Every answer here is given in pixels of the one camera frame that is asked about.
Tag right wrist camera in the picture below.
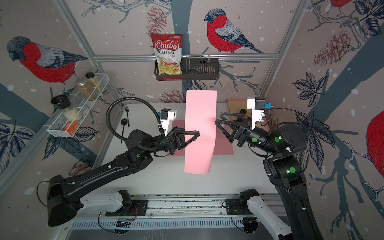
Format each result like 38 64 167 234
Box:
247 97 272 130

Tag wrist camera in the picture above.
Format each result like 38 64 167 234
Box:
247 97 272 130
160 109 177 136

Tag spice jar dark lid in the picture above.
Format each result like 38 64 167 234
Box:
86 72 104 92

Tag black fork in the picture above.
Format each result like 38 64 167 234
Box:
125 105 130 127

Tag black wire wall basket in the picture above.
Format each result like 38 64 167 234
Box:
154 56 220 81

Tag small red packet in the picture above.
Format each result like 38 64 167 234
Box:
63 121 79 135

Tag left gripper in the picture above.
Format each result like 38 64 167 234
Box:
144 127 196 157

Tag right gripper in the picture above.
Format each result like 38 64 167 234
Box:
217 113 281 159

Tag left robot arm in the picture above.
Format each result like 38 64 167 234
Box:
47 127 200 227

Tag clear acrylic wall shelf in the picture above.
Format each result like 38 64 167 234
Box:
48 73 110 138

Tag spice jar silver lid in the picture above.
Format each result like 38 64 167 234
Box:
77 79 97 101

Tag black lid rice jar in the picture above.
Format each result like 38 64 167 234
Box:
51 95 83 122

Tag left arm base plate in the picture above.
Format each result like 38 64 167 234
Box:
106 200 149 217

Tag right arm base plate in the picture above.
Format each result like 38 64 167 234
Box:
225 196 267 216

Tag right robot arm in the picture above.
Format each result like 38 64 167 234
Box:
215 113 323 240

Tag Chuba cassava chips bag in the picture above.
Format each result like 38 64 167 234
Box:
151 33 183 79

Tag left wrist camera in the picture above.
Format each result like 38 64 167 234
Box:
160 109 177 136

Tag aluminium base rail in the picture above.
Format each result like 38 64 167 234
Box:
61 193 314 220

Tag black ladle spoon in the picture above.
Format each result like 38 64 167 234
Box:
120 118 130 137

